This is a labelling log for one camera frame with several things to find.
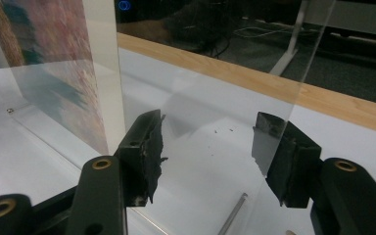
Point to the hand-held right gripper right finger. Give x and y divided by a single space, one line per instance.
295 163

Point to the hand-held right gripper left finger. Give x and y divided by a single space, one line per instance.
140 156

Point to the clear acrylic frame sheet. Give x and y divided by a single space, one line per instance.
209 98
45 130

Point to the photo print card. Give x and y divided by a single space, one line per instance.
62 49

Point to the thin metal rod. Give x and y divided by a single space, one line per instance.
232 212

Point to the small metal frame screw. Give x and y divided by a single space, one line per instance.
10 111

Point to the white metal desk frame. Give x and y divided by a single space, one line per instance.
352 18

